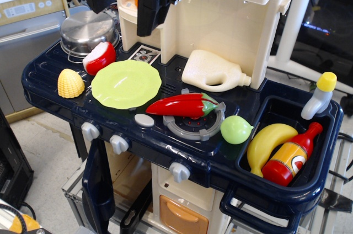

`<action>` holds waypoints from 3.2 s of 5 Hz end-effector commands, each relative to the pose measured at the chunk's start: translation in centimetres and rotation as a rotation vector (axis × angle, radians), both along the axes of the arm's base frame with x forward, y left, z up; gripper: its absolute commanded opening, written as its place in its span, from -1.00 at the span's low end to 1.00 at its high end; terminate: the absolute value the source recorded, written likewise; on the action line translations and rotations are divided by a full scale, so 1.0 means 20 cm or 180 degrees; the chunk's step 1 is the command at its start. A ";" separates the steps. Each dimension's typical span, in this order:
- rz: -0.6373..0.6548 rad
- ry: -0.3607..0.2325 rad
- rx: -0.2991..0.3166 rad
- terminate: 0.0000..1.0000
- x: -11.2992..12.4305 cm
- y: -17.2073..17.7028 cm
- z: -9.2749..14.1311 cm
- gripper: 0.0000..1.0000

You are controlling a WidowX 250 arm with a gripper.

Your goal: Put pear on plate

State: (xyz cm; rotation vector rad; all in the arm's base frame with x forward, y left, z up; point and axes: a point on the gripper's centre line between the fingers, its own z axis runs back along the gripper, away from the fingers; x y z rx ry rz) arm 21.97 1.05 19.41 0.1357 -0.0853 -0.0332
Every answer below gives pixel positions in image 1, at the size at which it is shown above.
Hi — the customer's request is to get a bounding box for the light green plastic plate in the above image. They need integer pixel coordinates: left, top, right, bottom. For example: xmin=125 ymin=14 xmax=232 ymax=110
xmin=91 ymin=60 xmax=162 ymax=109

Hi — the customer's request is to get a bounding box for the green toy pear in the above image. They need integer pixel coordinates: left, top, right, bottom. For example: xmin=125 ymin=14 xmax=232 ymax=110
xmin=220 ymin=115 xmax=254 ymax=145

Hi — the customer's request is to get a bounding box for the stainless steel pot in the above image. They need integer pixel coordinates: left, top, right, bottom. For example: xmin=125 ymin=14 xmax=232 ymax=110
xmin=60 ymin=10 xmax=120 ymax=63

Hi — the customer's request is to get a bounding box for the red white toy cheese wedge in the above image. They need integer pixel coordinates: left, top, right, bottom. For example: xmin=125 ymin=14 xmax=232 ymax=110
xmin=83 ymin=42 xmax=116 ymax=76

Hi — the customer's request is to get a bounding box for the cream toy kitchen back panel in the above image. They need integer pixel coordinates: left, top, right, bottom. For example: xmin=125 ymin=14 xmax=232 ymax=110
xmin=117 ymin=0 xmax=290 ymax=89

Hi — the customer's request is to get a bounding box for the cream toy detergent jug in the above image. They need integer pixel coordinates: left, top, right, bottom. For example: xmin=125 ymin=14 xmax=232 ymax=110
xmin=181 ymin=50 xmax=252 ymax=92

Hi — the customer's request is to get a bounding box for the yellow toy corn piece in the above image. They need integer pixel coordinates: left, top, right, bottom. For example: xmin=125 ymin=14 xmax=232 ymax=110
xmin=57 ymin=68 xmax=85 ymax=98

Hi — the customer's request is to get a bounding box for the red toy chili pepper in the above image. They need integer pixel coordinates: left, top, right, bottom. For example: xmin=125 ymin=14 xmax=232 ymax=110
xmin=146 ymin=93 xmax=219 ymax=118

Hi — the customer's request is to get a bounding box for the grey oval button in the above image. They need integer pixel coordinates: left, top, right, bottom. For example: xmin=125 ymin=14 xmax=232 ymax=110
xmin=134 ymin=114 xmax=155 ymax=127

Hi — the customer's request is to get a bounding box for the grey toy stove burner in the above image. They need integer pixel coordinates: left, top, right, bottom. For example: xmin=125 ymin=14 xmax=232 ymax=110
xmin=163 ymin=102 xmax=226 ymax=141

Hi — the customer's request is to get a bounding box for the white pipe stand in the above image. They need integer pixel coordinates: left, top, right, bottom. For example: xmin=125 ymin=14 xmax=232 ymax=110
xmin=268 ymin=0 xmax=352 ymax=95

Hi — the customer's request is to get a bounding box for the grey left stove knob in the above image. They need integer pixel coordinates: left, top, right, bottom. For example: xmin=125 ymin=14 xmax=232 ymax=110
xmin=81 ymin=122 xmax=100 ymax=141

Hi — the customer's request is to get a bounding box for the grey stove knob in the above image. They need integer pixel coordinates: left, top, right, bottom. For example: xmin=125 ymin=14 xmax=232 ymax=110
xmin=169 ymin=162 xmax=190 ymax=183
xmin=81 ymin=122 xmax=100 ymax=141
xmin=109 ymin=135 xmax=129 ymax=155

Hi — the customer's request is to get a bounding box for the grey middle stove knob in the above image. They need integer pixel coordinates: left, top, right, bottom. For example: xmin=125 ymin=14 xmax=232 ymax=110
xmin=109 ymin=135 xmax=129 ymax=155

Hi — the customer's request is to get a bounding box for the grey right stove knob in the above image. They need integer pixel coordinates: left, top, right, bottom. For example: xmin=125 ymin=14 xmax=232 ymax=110
xmin=169 ymin=162 xmax=190 ymax=183

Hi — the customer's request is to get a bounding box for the yellow toy banana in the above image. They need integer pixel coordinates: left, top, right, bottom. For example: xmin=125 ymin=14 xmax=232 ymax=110
xmin=247 ymin=123 xmax=298 ymax=177

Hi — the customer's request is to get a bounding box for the navy toy kitchen counter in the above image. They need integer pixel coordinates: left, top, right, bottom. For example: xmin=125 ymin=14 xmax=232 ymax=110
xmin=22 ymin=43 xmax=344 ymax=233

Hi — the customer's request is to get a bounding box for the grey yellow toy faucet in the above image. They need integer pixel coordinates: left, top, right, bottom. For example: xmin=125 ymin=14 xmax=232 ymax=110
xmin=301 ymin=72 xmax=337 ymax=120

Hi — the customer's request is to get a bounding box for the navy oven door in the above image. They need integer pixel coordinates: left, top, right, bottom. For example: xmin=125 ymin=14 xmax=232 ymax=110
xmin=82 ymin=139 xmax=115 ymax=233

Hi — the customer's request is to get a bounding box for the black case on floor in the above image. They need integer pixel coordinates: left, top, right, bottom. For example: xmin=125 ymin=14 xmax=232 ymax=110
xmin=1 ymin=113 xmax=34 ymax=209

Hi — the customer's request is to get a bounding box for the red toy ketchup bottle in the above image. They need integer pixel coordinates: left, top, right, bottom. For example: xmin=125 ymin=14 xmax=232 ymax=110
xmin=262 ymin=122 xmax=323 ymax=187

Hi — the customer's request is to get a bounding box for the orange toy drawer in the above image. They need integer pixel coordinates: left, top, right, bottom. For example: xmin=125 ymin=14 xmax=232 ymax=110
xmin=159 ymin=195 xmax=209 ymax=234

